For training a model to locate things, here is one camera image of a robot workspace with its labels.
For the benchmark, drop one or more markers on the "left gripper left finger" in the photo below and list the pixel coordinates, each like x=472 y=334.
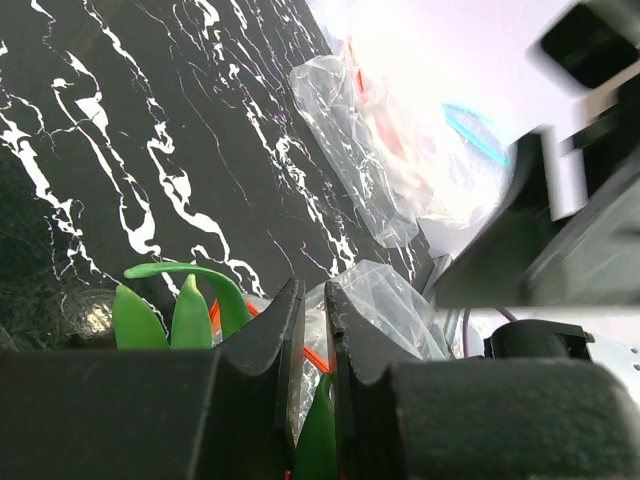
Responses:
x=256 y=395

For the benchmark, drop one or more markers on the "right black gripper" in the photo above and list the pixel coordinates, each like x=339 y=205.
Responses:
x=566 y=229

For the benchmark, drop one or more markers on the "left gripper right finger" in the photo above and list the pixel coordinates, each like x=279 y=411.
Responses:
x=378 y=395

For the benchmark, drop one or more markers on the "clear bag orange zipper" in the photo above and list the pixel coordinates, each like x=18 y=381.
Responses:
x=389 y=302

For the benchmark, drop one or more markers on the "pink dragon fruit toy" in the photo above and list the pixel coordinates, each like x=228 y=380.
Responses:
x=207 y=302

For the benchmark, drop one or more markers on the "spare zip bags pile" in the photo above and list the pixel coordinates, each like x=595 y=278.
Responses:
x=401 y=153

